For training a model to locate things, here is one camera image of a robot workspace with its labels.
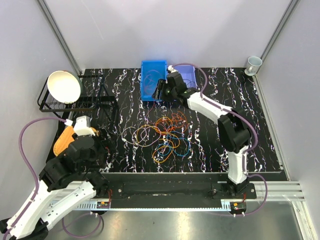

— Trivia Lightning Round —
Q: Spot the pink thin cable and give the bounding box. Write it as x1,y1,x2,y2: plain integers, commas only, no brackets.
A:
143,69,161,118

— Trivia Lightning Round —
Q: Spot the white thin cable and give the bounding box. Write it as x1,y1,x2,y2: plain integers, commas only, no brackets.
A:
121,125,161,148

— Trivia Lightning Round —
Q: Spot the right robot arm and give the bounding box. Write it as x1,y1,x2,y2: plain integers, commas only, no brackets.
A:
152,71,251,199

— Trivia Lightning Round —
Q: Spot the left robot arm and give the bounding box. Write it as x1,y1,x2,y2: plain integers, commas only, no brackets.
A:
0,130,112,240

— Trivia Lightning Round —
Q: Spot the lavender plastic bin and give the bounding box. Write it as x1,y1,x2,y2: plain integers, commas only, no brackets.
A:
174,64,198,89

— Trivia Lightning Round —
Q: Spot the blue plastic bin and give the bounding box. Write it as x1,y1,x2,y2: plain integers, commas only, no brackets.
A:
140,60,167,102

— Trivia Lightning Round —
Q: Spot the orange perforated mat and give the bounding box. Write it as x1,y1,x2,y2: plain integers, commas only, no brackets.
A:
53,126,100,157

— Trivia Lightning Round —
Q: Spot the white bowl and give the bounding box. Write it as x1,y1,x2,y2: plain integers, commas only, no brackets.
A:
46,70,83,104

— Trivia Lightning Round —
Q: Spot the white ceramic mug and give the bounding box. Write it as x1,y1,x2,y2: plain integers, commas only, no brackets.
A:
244,56,263,76

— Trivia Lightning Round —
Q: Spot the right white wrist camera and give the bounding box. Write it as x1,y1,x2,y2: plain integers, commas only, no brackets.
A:
167,65,178,74

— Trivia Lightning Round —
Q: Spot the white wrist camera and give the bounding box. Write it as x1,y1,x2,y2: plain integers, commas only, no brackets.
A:
64,115,96,136
167,65,178,74

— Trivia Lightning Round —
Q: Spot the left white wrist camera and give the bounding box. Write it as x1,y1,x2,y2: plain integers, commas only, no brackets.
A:
64,115,96,136

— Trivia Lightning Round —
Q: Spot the black wire dish rack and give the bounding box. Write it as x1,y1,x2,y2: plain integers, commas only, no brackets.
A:
37,69,120,168

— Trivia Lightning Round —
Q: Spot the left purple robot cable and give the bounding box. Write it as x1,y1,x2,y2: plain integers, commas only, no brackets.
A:
0,116,105,238

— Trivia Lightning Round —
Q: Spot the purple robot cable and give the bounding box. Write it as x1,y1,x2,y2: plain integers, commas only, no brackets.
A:
0,116,105,238
172,62,270,217

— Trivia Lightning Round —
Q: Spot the left aluminium frame post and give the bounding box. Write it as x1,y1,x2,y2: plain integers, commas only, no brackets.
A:
35,0,82,74

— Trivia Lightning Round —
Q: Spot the aluminium frame post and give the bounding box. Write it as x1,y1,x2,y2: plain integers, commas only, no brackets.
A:
260,0,301,62
35,0,82,74

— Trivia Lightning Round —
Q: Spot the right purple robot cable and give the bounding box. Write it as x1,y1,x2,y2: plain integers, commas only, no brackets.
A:
172,62,270,217

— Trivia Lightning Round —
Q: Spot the right aluminium frame post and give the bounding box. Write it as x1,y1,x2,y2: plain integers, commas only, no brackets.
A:
260,0,301,62

